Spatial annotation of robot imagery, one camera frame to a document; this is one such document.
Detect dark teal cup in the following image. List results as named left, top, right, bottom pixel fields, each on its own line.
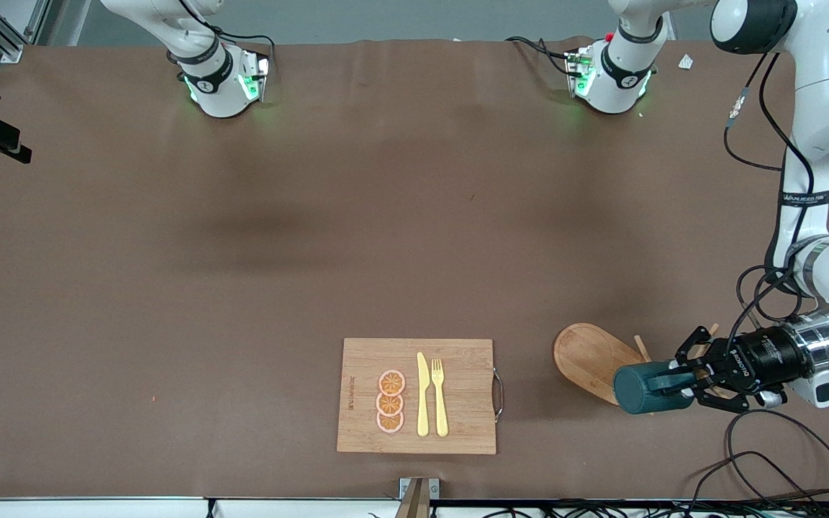
left=613, top=360, right=696, bottom=416

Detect wooden mug rack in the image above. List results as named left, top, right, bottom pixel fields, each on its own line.
left=553, top=322, right=728, bottom=408

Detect bamboo cutting board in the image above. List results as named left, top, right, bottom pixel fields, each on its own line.
left=336, top=338, right=505, bottom=455

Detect yellow plastic fork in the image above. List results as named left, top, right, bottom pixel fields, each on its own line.
left=431, top=358, right=450, bottom=438

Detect yellow plastic knife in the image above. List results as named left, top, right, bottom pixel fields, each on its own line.
left=416, top=352, right=430, bottom=437

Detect thin black cable loop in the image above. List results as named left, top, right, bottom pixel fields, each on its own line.
left=688, top=450, right=829, bottom=508

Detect thick black cable loop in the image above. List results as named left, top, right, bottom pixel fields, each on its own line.
left=725, top=409, right=829, bottom=504

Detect tangled black cables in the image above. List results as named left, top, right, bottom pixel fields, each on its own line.
left=450, top=496, right=829, bottom=518

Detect black right arm base cable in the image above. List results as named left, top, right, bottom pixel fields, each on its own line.
left=177, top=0, right=276, bottom=73

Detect black arm base cable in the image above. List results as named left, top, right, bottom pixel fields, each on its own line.
left=504, top=36, right=578, bottom=76
left=177, top=0, right=276, bottom=73

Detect metal bracket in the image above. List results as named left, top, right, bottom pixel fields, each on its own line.
left=399, top=478, right=440, bottom=500

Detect brown camera post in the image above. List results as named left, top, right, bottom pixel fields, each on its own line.
left=394, top=478, right=431, bottom=518

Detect black left arm base cable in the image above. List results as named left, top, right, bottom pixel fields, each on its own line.
left=504, top=36, right=578, bottom=76

